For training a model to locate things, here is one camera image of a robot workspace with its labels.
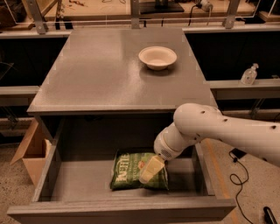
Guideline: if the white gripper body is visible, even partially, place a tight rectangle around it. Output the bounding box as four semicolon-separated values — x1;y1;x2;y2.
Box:
154;122;201;160

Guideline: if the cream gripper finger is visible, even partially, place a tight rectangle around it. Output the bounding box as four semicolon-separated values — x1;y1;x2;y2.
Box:
139;155;165;184

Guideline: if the green jalapeno chip bag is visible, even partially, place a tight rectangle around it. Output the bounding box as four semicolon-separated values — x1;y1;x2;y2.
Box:
110;150;169;190

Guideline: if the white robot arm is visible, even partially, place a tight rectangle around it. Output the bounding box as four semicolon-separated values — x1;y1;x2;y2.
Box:
139;103;280;184

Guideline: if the grey open top drawer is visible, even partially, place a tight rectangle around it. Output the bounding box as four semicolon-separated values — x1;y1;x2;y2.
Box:
8;117;235;224

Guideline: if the white paper bowl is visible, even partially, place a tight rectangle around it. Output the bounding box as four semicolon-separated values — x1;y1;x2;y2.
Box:
138;46;177;71

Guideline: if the grey cabinet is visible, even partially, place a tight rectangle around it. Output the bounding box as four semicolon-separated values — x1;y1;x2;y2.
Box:
28;27;216;140

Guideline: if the clear sanitizer pump bottle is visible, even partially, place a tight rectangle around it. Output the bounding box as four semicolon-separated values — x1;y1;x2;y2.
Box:
241;63;259;85

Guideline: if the cardboard box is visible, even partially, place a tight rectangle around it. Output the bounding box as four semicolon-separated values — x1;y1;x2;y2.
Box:
10;119;52;186

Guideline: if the black object on floor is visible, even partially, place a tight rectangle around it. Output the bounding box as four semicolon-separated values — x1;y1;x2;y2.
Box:
263;206;278;224

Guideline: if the black monitor base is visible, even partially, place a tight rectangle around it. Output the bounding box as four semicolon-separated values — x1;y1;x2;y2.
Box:
139;0;185;14

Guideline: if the black power adapter with cable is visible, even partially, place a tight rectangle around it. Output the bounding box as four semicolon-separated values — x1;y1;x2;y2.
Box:
228;148;252;224

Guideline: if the grey metal shelf rail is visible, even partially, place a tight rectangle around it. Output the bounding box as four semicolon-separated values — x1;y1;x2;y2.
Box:
0;86;39;106

